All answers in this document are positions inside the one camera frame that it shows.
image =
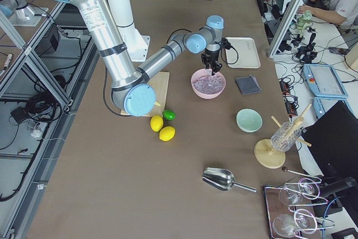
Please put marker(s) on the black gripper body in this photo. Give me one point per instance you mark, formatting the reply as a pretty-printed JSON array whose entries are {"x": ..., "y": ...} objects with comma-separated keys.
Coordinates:
[{"x": 211, "y": 55}]

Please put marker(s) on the wooden cutting board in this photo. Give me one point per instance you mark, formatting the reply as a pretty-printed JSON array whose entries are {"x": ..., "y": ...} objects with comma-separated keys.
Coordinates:
[{"x": 140, "y": 100}]

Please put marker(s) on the cream rabbit tray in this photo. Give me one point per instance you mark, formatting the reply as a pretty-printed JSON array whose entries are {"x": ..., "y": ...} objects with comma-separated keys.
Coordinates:
[{"x": 243, "y": 54}]

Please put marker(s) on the green bowl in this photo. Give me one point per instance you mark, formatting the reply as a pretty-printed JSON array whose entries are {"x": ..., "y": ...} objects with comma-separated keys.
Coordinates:
[{"x": 249, "y": 120}]

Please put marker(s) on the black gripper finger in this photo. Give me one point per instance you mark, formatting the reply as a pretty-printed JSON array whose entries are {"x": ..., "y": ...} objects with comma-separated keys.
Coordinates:
[
  {"x": 204, "y": 60},
  {"x": 216, "y": 68}
]

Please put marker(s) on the clear ice cube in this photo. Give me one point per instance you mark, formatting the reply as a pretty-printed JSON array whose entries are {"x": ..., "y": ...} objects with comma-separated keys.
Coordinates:
[{"x": 208, "y": 71}]

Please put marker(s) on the ice cubes pile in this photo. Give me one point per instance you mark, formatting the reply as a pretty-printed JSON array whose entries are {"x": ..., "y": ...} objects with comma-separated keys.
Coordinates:
[{"x": 208, "y": 84}]

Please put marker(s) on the yellow lemon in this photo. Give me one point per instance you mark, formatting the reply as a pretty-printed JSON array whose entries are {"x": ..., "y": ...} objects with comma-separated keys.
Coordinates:
[
  {"x": 167, "y": 133},
  {"x": 156, "y": 123}
]

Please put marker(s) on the steel ice scoop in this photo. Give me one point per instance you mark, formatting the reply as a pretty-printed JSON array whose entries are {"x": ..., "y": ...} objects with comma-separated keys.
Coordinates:
[{"x": 223, "y": 179}]

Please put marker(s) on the pink bowl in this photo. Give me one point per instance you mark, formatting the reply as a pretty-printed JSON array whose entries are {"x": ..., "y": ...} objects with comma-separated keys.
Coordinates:
[{"x": 199, "y": 73}]

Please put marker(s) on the green lime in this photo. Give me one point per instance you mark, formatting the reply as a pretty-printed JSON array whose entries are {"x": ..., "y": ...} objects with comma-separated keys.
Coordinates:
[{"x": 168, "y": 114}]

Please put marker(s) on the grey folded cloth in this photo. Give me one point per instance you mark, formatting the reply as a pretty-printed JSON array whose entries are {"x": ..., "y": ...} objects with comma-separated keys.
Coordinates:
[{"x": 248, "y": 85}]

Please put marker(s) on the blue teach pendant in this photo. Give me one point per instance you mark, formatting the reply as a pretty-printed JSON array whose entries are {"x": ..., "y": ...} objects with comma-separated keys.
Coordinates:
[
  {"x": 322, "y": 104},
  {"x": 324, "y": 81}
]

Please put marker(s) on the clear glass on stand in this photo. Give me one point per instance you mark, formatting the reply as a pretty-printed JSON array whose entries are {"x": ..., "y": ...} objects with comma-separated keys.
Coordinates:
[{"x": 283, "y": 139}]

